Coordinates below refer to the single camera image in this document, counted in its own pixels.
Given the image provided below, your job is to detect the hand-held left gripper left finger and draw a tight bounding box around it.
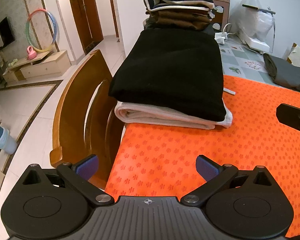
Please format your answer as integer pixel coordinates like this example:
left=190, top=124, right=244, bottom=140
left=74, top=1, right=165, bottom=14
left=22, top=154, right=115, bottom=207

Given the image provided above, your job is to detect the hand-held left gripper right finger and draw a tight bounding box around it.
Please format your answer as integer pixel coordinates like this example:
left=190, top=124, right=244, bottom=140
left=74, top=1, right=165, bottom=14
left=180, top=155, right=278, bottom=207

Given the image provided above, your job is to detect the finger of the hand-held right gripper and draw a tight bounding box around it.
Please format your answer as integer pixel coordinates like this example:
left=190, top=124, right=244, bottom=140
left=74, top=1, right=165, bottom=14
left=276, top=104, right=300, bottom=140

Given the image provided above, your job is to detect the black knit garment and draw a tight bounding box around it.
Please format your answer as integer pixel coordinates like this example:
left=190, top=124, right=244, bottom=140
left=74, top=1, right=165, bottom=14
left=108, top=29, right=227, bottom=122

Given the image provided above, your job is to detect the orange patterned mat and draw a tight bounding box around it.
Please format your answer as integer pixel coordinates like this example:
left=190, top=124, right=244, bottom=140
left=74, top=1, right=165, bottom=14
left=104, top=74, right=300, bottom=238

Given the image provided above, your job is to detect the grey folded garment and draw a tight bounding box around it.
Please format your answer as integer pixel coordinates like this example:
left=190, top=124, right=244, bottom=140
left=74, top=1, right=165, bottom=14
left=263, top=53, right=300, bottom=92

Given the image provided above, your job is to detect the white folded garment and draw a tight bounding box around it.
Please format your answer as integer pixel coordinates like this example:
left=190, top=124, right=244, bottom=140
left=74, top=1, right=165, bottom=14
left=114, top=101, right=233, bottom=130

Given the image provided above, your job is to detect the wooden chair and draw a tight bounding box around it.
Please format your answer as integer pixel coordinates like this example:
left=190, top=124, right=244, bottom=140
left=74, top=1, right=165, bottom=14
left=49, top=49, right=127, bottom=189

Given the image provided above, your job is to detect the checked tablecloth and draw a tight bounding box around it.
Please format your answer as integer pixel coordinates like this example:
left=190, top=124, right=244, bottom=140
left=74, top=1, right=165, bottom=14
left=215, top=36, right=300, bottom=90

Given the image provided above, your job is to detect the white flat box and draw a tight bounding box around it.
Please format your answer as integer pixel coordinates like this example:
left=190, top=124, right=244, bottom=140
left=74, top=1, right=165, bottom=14
left=245, top=36, right=270, bottom=53

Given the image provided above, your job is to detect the blue trash bin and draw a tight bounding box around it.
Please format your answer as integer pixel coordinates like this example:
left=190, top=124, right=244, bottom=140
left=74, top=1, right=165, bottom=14
left=0, top=126, right=17, bottom=154

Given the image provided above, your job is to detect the white power strip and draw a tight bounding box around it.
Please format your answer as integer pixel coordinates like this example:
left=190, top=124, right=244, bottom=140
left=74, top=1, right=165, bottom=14
left=214, top=31, right=228, bottom=46

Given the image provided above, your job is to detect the white plastic bag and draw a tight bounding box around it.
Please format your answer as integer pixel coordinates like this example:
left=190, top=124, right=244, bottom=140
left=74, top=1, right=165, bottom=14
left=231, top=0, right=275, bottom=39

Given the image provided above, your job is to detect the cream TV cabinet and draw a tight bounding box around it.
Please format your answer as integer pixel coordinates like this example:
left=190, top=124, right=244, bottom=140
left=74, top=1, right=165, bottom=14
left=2, top=50, right=71, bottom=83

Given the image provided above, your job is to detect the dark slim bar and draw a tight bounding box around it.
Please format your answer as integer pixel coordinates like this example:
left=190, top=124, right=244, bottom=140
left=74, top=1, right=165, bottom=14
left=242, top=4, right=275, bottom=14

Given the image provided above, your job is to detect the water dispenser cabinet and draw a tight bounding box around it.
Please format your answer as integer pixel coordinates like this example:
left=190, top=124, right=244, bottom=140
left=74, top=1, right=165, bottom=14
left=185, top=0, right=231, bottom=34

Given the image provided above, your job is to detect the colourful hula hoop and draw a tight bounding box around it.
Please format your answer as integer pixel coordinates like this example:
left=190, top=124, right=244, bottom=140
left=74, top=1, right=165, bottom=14
left=26, top=9, right=58, bottom=53

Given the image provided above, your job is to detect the brown wooden door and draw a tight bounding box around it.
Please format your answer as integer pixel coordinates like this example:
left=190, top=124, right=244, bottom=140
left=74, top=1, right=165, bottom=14
left=66, top=0, right=103, bottom=54

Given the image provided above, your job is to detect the brown folded garment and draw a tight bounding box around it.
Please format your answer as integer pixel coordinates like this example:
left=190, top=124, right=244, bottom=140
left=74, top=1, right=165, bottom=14
left=145, top=7, right=214, bottom=29

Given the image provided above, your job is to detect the wall television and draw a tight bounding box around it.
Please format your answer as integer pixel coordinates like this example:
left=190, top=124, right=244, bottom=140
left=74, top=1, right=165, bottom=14
left=0, top=17, right=15, bottom=48

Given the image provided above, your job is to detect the wooden door frame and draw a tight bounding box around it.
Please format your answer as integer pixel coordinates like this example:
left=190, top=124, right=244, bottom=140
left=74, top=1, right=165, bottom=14
left=107, top=0, right=120, bottom=38

